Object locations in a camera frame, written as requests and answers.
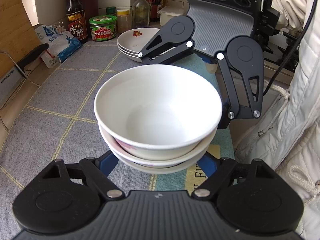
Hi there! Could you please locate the clear glass bottle red cap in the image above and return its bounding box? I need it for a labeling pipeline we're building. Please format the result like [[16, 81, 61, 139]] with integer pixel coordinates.
[[132, 0, 150, 29]]

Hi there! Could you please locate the white ceramic bowl front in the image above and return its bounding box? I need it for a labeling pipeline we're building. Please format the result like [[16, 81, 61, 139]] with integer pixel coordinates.
[[111, 145, 209, 174]]

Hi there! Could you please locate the dark vinegar bottle red label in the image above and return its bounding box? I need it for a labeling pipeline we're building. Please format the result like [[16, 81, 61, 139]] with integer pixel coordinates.
[[66, 0, 88, 44]]

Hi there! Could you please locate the black cable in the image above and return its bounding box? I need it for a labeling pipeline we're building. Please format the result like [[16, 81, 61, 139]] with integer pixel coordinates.
[[262, 0, 320, 97]]

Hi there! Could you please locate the white ceramic bowl floral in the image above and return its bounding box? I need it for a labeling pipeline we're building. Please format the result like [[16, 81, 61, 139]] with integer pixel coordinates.
[[94, 64, 222, 154]]

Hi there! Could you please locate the grey checked table mat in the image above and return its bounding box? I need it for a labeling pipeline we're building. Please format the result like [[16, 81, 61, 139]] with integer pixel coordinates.
[[1, 42, 137, 239]]

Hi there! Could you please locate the green cap spice jar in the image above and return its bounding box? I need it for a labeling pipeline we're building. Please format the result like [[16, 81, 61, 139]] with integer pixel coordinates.
[[106, 7, 117, 16]]

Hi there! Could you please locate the kitchen knife black handle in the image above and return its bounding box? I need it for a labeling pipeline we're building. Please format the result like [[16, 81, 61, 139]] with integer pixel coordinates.
[[0, 42, 50, 107]]

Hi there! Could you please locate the white plate fruit print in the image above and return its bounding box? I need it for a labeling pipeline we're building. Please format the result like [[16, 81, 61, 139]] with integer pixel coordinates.
[[117, 44, 140, 61]]

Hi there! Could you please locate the white ceramic bowl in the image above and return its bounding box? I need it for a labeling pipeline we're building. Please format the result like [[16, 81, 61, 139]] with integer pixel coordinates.
[[98, 125, 216, 167], [111, 145, 209, 174]]

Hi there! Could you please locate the white plastic seasoning box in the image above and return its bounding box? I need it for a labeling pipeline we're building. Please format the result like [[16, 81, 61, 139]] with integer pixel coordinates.
[[158, 6, 184, 27]]

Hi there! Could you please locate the white blue salt bag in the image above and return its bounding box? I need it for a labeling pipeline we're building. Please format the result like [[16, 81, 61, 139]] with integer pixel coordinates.
[[35, 25, 82, 69]]

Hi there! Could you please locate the yellow lid spice jar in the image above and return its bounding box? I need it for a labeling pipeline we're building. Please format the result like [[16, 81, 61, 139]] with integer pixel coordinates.
[[117, 9, 131, 34]]

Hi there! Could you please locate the bamboo cutting board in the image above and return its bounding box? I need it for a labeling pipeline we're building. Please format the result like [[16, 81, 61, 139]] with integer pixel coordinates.
[[1, 0, 41, 77]]

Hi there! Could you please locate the green lid sauce tub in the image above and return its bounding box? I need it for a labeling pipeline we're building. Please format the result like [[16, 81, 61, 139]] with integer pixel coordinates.
[[89, 15, 117, 42]]

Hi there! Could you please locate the white plate with fruit print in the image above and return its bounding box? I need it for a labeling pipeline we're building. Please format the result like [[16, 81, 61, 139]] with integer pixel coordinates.
[[117, 28, 160, 53]]

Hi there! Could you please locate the metal wire rack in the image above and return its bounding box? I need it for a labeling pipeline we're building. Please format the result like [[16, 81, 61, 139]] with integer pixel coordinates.
[[0, 50, 41, 132]]

